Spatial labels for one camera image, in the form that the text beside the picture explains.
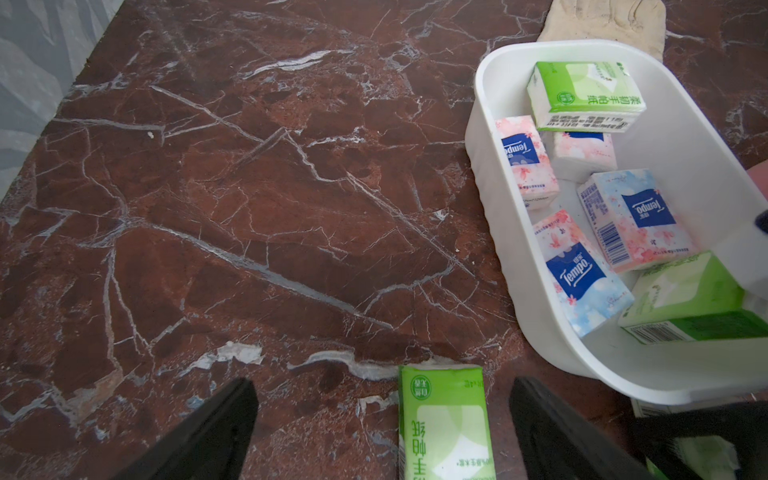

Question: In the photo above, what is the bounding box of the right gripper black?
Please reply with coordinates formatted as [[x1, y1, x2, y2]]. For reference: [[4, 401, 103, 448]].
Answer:
[[509, 377, 767, 479]]

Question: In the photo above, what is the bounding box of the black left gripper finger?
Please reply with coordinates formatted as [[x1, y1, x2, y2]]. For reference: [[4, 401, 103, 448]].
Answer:
[[114, 378, 259, 479]]

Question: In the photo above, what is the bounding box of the green tissue pack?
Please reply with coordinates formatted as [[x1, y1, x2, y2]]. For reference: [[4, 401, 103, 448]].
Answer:
[[527, 62, 647, 133], [398, 365, 496, 480], [617, 251, 767, 345], [631, 398, 742, 479]]

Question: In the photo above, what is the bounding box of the pink Tempo tissue pack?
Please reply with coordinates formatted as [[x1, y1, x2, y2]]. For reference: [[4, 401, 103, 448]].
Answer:
[[495, 115, 560, 210]]

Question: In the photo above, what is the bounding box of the pink blue Tempo pack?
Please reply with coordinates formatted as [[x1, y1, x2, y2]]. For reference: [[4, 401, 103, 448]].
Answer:
[[533, 210, 634, 337]]

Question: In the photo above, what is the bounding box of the pink Tempo pack right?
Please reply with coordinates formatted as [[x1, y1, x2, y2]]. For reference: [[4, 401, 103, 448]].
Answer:
[[577, 169, 697, 273]]

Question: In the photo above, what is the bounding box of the pink tissue pack hidden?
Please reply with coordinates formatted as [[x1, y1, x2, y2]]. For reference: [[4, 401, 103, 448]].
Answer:
[[542, 132, 618, 183]]

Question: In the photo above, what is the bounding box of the beige work glove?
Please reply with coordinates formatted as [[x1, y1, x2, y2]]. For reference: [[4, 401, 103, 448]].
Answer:
[[538, 0, 666, 62]]

